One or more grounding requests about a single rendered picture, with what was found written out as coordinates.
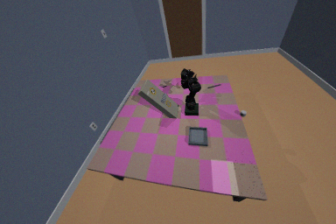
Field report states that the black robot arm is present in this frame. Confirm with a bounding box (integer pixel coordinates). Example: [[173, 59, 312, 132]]
[[181, 71, 201, 111]]

